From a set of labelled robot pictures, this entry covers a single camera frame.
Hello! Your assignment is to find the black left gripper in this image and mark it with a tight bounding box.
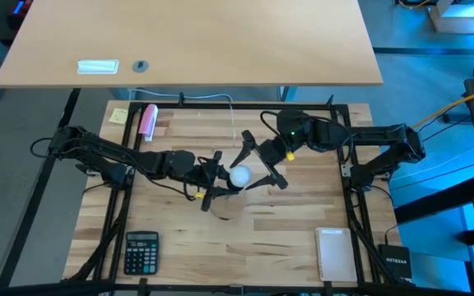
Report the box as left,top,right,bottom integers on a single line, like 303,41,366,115
194,150,244,213

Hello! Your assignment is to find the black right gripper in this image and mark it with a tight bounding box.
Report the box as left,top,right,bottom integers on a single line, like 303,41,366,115
229,130,294,192

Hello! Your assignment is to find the white round light bulb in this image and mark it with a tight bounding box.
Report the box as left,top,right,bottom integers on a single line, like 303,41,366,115
229,164,253,189

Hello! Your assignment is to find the black desk calculator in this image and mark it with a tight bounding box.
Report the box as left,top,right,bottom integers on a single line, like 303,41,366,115
123,230,160,276

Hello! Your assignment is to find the spiral bound paper notebook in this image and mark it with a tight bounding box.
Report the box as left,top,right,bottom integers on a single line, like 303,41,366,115
314,227,359,283

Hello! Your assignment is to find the yellow sticky note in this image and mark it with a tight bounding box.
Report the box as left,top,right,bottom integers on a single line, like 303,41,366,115
108,107,129,125

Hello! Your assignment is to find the light wood desk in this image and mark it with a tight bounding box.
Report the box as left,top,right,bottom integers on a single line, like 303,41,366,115
0,0,384,90

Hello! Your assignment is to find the round grey desk grommet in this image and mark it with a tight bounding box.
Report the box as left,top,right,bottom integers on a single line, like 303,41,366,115
132,59,151,74

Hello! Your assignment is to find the white box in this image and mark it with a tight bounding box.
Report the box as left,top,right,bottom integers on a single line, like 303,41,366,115
427,0,474,35

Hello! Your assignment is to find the black computer tower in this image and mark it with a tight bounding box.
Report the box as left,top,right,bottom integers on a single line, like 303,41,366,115
6,0,35,32

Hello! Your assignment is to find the black aluminium frame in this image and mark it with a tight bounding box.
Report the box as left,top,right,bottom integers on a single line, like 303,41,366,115
0,88,417,296

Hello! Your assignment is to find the white cable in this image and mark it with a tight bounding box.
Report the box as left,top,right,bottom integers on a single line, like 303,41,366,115
129,88,238,149

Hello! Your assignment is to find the black Netgear network switch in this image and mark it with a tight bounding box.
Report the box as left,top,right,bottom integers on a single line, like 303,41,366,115
378,243,413,281

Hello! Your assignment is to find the yellow cable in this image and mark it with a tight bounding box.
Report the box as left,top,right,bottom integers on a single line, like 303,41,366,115
411,85,474,131

